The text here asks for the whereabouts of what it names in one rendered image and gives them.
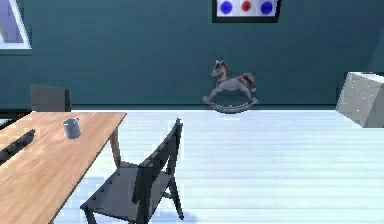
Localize grey rocking horse toy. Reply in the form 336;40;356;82
201;59;260;115

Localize black wooden chair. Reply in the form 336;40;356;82
79;117;185;224
29;83;72;113

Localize framed picture with dots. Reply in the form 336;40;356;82
211;0;283;24

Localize grey blue cup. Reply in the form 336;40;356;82
61;117;83;140

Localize light wooden table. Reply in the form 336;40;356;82
0;110;128;224

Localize grey studded box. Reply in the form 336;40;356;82
335;71;384;129

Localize flat black bar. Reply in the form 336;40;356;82
0;128;37;166

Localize white framed window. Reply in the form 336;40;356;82
0;0;33;51

